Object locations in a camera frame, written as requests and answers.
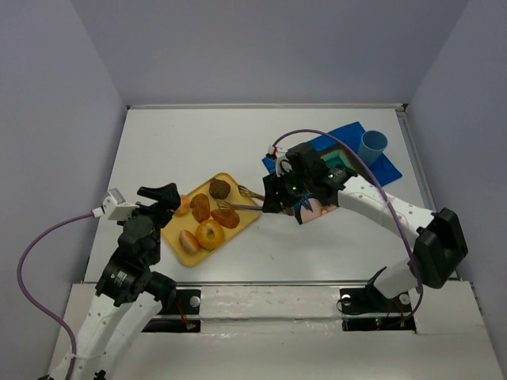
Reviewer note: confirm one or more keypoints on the brown glazed bread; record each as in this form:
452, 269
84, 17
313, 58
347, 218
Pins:
226, 218

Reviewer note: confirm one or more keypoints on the golden bagel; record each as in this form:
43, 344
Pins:
209, 234

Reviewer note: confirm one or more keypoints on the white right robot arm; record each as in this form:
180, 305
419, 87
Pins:
434, 239

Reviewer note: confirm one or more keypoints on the dark brown bread roll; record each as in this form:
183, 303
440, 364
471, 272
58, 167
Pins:
219, 189

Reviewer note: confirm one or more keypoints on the light blue plastic cup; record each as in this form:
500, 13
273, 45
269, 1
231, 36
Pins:
372, 145

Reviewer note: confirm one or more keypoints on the green square plate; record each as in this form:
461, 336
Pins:
334, 154

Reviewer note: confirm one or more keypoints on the brown oblong bread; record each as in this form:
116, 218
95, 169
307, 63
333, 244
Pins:
200, 207

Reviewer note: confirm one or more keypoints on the metal tongs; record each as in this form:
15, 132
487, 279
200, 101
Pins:
247, 194

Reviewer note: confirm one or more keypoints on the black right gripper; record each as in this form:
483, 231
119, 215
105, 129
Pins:
273, 194

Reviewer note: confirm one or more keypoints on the yellow plastic tray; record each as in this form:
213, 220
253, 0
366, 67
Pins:
187, 222

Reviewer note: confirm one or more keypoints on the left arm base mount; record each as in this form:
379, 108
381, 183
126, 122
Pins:
182, 316

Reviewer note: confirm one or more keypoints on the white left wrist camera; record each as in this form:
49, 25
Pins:
114, 207

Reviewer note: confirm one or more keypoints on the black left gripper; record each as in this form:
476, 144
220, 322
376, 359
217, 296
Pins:
157, 202

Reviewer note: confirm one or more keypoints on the small orange bun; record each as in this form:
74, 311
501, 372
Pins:
184, 207

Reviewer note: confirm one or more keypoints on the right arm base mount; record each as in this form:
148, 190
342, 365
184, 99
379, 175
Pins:
361, 314

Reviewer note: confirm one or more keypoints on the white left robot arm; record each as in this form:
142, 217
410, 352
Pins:
128, 294

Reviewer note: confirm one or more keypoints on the blue printed placemat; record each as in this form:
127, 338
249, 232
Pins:
383, 169

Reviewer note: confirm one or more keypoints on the white round bun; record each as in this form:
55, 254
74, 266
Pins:
188, 242

